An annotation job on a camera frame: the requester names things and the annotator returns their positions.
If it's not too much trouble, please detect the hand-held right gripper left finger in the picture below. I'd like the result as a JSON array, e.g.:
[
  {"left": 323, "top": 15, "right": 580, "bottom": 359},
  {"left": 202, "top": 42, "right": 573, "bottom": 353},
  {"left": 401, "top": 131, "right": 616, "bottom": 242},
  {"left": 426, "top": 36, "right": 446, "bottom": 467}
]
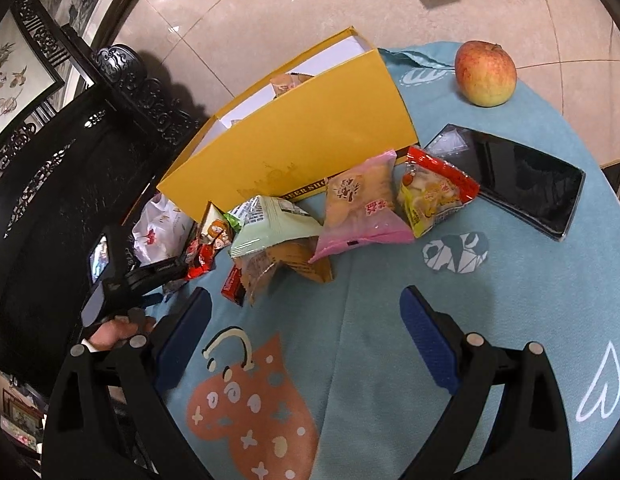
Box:
[{"left": 42, "top": 287, "right": 215, "bottom": 480}]

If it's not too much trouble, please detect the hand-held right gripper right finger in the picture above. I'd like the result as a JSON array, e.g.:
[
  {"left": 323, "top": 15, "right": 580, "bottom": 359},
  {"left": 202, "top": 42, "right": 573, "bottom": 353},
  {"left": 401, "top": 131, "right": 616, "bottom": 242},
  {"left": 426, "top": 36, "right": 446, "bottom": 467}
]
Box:
[{"left": 397, "top": 285, "right": 573, "bottom": 480}]

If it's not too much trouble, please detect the brown kraft snack packet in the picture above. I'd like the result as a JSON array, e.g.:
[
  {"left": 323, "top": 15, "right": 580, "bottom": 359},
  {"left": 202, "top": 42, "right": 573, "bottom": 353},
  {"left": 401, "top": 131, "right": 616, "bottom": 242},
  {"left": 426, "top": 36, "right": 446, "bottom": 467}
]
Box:
[{"left": 238, "top": 237, "right": 335, "bottom": 307}]

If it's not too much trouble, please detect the yellow cardboard box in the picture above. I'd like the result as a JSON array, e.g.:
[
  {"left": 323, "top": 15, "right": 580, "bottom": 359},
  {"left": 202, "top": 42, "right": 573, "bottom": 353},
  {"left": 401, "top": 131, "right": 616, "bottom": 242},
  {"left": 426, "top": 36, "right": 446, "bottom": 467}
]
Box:
[{"left": 156, "top": 26, "right": 421, "bottom": 223}]

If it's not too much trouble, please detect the person's left hand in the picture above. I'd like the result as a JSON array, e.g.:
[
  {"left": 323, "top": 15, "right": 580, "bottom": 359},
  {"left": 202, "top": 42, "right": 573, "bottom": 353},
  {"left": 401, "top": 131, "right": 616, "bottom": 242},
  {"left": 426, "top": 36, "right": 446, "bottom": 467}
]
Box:
[{"left": 90, "top": 317, "right": 155, "bottom": 352}]

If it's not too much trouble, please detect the white flowered plastic bag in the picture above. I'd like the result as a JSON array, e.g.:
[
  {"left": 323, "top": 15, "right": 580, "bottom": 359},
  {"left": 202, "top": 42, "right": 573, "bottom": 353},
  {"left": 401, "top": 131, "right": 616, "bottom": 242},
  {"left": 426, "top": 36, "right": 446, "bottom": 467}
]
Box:
[{"left": 131, "top": 194, "right": 198, "bottom": 266}]

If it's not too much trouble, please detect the light blue printed tablecloth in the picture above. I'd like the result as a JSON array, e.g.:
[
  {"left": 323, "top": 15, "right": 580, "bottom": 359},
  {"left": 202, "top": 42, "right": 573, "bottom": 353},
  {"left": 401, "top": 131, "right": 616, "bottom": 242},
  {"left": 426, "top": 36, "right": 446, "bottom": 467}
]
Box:
[{"left": 82, "top": 42, "right": 620, "bottom": 480}]

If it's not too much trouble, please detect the black carved wooden furniture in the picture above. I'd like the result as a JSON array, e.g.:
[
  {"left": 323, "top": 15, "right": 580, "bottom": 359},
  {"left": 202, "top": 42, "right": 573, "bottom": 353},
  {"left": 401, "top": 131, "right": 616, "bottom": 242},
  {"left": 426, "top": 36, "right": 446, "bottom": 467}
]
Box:
[{"left": 0, "top": 0, "right": 203, "bottom": 396}]

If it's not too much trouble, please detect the small cartoon print snack packet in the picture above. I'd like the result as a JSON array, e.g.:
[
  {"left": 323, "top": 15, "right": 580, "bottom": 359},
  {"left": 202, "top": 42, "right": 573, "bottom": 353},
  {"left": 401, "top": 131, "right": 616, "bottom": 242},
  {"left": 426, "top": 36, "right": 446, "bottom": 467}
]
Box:
[{"left": 197, "top": 201, "right": 235, "bottom": 251}]

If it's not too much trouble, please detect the pale green snack packet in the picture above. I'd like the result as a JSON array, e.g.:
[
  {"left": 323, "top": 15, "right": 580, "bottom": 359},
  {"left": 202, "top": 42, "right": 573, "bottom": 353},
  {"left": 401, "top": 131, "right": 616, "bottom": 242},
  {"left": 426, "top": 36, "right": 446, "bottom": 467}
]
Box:
[{"left": 229, "top": 195, "right": 325, "bottom": 260}]

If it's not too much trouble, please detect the red and yellow snack packet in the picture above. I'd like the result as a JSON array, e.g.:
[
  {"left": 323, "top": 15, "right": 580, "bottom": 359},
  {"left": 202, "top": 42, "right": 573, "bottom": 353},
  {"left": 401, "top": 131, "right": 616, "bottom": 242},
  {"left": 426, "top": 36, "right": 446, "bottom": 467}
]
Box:
[{"left": 397, "top": 145, "right": 480, "bottom": 239}]

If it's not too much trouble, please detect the pink snack packet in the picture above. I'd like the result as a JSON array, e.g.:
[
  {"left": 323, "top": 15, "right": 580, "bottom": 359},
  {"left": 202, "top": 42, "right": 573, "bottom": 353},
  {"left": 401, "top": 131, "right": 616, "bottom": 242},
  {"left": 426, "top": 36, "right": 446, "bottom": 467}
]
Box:
[{"left": 308, "top": 149, "right": 415, "bottom": 263}]

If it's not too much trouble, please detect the black smartphone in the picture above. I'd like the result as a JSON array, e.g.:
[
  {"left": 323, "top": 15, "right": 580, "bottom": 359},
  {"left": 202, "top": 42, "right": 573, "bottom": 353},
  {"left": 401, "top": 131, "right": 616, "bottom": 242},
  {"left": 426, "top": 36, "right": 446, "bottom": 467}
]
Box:
[{"left": 422, "top": 123, "right": 587, "bottom": 241}]

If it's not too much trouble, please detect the framed bird painting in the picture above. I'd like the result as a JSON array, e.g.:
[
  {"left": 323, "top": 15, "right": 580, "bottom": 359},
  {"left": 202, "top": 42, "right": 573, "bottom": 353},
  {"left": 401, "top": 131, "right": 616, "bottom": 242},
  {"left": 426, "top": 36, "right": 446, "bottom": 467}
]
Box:
[{"left": 0, "top": 10, "right": 66, "bottom": 146}]

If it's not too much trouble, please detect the red and yellow apple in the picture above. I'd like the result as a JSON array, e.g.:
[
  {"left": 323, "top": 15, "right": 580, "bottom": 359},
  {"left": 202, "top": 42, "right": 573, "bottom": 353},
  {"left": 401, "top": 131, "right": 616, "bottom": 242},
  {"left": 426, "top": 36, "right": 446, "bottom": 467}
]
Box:
[{"left": 455, "top": 40, "right": 518, "bottom": 107}]

